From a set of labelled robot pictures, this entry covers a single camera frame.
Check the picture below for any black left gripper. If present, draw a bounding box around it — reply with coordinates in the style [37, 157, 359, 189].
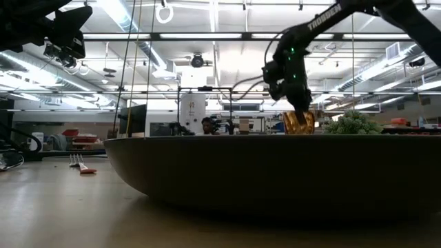
[48, 5, 94, 59]

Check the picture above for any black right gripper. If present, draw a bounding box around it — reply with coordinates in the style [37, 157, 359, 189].
[270, 81, 313, 127]

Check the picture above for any amber ribbed cup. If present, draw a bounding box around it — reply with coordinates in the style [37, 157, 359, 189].
[282, 110, 316, 135]

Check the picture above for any black round plate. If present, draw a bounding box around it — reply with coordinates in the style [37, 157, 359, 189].
[103, 134, 441, 216]

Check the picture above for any fork with orange handle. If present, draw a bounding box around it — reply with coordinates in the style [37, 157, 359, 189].
[68, 154, 99, 175]

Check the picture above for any small green artificial plant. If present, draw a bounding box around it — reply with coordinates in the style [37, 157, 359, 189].
[322, 110, 382, 135]

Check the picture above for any person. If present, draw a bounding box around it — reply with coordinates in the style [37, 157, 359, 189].
[199, 116, 217, 136]

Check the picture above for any red storage bin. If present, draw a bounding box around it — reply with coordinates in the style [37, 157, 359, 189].
[61, 129, 99, 145]

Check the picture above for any black computer monitor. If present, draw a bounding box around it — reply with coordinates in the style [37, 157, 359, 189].
[118, 104, 147, 138]

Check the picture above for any white plastic container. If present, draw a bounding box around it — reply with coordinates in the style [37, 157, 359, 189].
[30, 132, 45, 153]

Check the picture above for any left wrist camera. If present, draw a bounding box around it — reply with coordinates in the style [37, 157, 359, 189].
[43, 43, 87, 70]

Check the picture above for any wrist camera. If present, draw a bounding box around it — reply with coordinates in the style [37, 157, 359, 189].
[43, 43, 87, 70]
[261, 60, 287, 87]

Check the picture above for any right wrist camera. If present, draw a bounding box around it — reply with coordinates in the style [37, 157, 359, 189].
[261, 60, 287, 87]

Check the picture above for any black overhead frame beam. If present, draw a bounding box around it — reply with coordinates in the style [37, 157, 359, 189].
[81, 32, 416, 43]

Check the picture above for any white hanging ring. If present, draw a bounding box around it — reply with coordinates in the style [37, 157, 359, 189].
[155, 2, 174, 25]

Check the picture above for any black ceiling camera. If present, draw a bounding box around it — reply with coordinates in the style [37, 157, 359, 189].
[190, 53, 205, 68]

